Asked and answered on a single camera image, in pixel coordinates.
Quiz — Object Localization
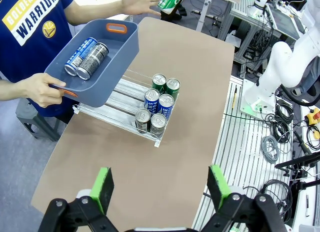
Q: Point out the black cable sleeve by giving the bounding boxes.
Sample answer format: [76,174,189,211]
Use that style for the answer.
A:
[279,83,320,107]

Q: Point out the black coiled cable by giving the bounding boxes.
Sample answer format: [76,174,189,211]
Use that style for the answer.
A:
[271,98,294,144]

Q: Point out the blue-grey plastic bin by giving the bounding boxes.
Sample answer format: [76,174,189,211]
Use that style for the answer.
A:
[44,18,140,108]

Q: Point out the black metal bar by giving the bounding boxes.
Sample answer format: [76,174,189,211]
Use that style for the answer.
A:
[274,152,320,169]

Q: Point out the black beverage can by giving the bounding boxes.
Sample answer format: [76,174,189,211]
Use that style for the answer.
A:
[76,42,110,80]
[149,113,168,138]
[134,108,152,133]

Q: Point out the person's left hand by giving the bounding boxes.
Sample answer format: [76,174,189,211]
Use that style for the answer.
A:
[121,0,163,17]

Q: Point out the yellow emergency stop button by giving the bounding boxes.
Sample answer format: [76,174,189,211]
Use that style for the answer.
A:
[305,107,320,126]

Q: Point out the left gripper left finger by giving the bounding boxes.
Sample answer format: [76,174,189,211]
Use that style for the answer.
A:
[37,167,118,232]

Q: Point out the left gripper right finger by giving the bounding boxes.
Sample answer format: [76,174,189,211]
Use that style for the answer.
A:
[199,164,288,232]

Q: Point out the aluminium frame rack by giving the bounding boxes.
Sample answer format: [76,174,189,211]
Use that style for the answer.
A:
[217,0,278,78]

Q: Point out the aluminium robot mounting table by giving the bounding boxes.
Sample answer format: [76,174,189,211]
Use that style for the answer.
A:
[192,74,295,232]

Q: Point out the yellow black pen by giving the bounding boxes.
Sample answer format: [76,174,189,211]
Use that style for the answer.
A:
[231,86,238,110]

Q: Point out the grey stool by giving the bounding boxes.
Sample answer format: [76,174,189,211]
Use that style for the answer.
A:
[15,99,63,142]

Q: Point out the white wire can dispenser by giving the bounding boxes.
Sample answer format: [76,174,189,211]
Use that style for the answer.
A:
[72,69,181,148]

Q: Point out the person's right hand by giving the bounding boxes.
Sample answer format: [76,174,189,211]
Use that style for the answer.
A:
[23,72,67,108]

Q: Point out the person in navy t-shirt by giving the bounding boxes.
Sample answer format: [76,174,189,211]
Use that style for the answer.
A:
[0,0,85,124]

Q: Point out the green Chilsung cider can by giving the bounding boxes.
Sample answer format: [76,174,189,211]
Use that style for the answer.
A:
[156,0,188,11]
[151,73,167,93]
[165,77,181,100]

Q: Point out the blue Pocari Sweat can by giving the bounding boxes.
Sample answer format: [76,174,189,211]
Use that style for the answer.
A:
[158,93,175,120]
[64,37,98,77]
[144,88,161,110]

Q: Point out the person's left forearm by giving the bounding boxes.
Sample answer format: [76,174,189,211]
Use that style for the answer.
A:
[65,0,126,26]

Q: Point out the grey coiled cable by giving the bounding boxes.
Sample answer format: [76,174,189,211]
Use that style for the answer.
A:
[260,136,280,163]

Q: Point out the person's right forearm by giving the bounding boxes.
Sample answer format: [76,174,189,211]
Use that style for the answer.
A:
[0,78,30,102]

